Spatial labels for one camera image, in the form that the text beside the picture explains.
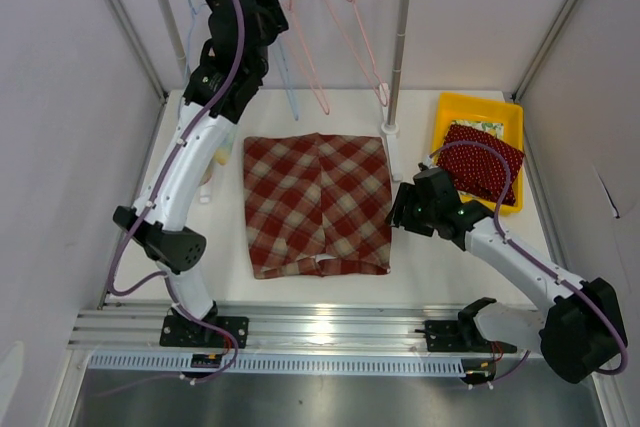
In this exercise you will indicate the blue wire hanger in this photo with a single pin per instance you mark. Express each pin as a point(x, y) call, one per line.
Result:
point(282, 66)
point(193, 14)

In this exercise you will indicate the pink wire hanger middle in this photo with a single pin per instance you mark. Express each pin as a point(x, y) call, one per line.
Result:
point(304, 60)

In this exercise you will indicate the pink wire hanger right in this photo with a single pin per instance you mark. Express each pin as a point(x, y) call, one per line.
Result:
point(359, 45)

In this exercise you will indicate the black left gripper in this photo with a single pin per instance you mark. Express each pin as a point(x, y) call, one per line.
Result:
point(268, 6)

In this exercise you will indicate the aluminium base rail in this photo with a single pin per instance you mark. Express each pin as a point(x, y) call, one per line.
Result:
point(287, 329)

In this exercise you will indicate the pink wire hanger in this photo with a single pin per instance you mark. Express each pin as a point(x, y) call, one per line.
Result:
point(304, 60)
point(359, 45)

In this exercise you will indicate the yellow plastic bin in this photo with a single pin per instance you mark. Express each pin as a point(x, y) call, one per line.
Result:
point(452, 106)

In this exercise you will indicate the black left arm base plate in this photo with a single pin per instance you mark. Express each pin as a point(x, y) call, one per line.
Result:
point(178, 331)

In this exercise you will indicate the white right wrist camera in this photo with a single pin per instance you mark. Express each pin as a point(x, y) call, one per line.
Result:
point(426, 164)

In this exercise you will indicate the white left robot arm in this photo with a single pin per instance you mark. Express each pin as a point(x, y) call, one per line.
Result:
point(232, 66)

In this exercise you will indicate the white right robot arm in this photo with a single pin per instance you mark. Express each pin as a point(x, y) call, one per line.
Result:
point(576, 325)

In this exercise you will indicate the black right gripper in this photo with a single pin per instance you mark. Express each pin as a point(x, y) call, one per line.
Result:
point(406, 196)

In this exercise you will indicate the white floral cloth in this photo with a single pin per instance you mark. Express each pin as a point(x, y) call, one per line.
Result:
point(495, 129)

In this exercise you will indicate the floral pastel skirt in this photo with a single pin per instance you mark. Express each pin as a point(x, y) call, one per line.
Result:
point(221, 156)

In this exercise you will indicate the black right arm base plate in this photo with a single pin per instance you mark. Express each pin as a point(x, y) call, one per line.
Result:
point(452, 336)

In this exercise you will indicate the red plaid skirt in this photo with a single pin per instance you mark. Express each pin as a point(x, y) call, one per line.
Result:
point(315, 205)

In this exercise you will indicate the white slotted cable duct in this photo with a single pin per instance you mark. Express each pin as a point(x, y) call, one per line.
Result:
point(413, 366)

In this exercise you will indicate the red polka dot cloth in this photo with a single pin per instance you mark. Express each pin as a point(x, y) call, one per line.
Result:
point(476, 171)

